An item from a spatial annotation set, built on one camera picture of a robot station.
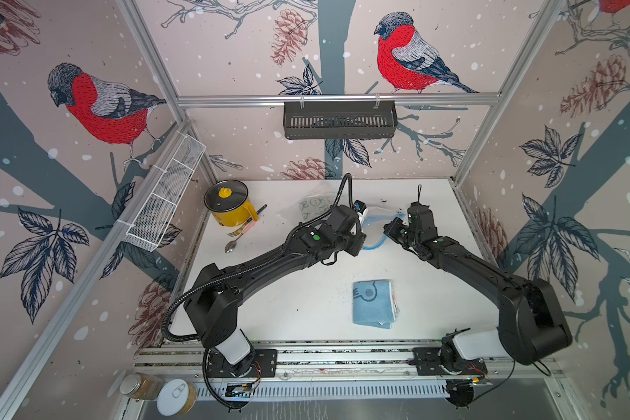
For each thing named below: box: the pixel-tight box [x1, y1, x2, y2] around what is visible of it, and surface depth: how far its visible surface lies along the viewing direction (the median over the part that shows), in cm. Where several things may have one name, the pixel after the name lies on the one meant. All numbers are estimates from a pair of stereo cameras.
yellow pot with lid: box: [203, 179, 259, 228], surface depth 103 cm
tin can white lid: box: [156, 378, 198, 417], surface depth 66 cm
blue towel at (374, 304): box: [352, 280, 400, 329], surface depth 85 cm
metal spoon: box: [224, 232, 245, 254], surface depth 102 cm
